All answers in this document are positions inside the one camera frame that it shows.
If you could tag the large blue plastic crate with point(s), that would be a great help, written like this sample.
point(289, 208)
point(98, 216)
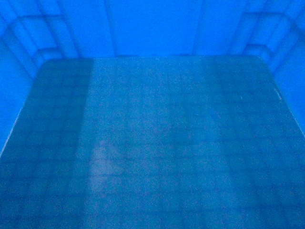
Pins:
point(152, 114)

